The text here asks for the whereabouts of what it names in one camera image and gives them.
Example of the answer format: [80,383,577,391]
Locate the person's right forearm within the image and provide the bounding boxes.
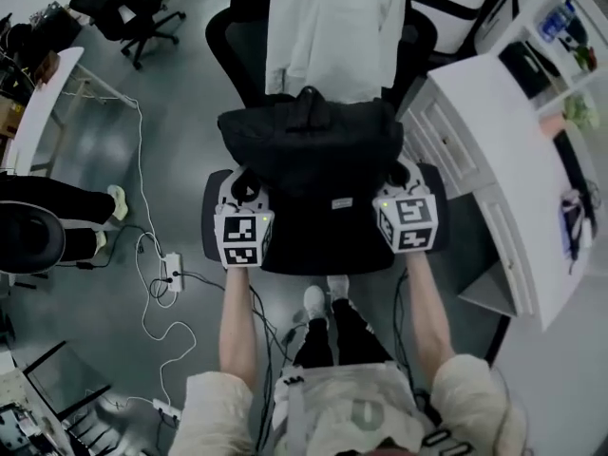
[405,248,458,375]

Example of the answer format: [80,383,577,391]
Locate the small white power strip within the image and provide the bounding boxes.
[151,397,183,420]

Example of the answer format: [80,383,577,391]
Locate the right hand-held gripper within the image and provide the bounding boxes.
[371,156,439,255]

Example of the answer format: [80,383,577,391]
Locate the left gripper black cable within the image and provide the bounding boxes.
[248,281,296,456]

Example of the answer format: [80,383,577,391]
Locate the long white cable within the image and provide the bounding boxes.
[126,96,199,409]

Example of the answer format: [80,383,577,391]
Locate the person's black trousers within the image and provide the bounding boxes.
[291,295,396,371]

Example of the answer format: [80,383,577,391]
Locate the black mesh office chair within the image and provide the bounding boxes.
[200,0,450,276]

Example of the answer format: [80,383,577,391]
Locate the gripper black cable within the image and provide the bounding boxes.
[390,267,432,409]
[248,281,296,456]

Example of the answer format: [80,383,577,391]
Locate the blue bottle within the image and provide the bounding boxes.
[540,0,578,44]

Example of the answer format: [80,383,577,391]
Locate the black backpack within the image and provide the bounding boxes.
[217,85,406,276]

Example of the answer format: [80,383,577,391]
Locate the black box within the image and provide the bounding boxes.
[498,40,563,101]

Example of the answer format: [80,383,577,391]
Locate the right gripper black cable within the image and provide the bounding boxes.
[390,267,432,409]

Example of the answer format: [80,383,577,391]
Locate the black power cable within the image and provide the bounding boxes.
[55,222,225,309]

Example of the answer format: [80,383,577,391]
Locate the white curved table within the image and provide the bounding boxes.
[8,46,140,177]

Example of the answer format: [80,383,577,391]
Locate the white curved drawer desk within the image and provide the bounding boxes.
[397,51,608,333]

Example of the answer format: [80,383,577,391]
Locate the person's cream t-shirt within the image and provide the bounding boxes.
[169,352,529,456]

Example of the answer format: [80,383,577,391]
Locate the white garment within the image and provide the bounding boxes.
[264,0,410,107]

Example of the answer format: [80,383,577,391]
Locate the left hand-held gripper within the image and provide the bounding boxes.
[213,165,277,270]

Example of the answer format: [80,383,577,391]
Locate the black desk mat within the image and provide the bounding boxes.
[552,129,601,200]

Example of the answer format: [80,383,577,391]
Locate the pink pot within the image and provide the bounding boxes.
[541,113,566,139]

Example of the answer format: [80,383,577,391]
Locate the small green potted plant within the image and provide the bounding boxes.
[563,93,601,130]

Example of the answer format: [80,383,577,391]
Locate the person's right white shoe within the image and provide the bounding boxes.
[327,274,352,304]

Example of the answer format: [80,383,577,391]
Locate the cluttered work table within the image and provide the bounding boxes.
[0,363,64,456]

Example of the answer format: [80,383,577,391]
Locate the person's left forearm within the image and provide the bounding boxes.
[218,265,268,390]

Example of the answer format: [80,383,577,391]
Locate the person's left white shoe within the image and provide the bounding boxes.
[303,284,328,323]

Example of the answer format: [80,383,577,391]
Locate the person's white shoe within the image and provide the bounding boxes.
[327,274,352,304]
[303,284,328,323]

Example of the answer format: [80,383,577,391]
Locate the white black headset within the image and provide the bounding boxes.
[560,188,599,276]

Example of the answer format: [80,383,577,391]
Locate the gray chest harness straps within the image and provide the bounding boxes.
[272,367,472,456]

